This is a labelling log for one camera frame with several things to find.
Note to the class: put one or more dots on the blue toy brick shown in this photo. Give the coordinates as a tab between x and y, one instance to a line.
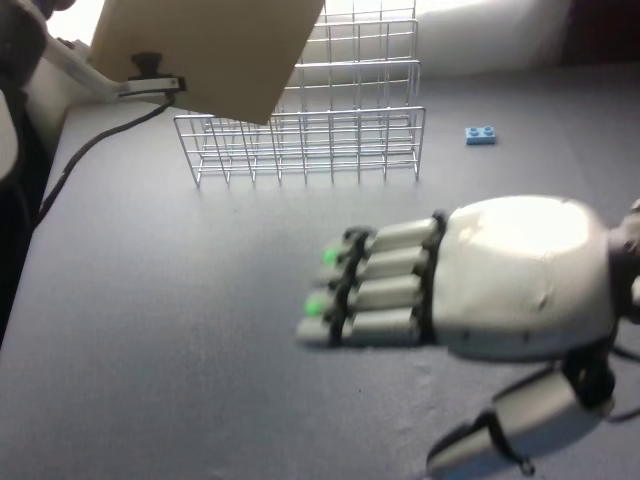
481	136

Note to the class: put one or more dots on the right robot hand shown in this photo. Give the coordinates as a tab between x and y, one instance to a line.
515	280

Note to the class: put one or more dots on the beige paperback book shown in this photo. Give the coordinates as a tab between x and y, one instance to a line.
210	50

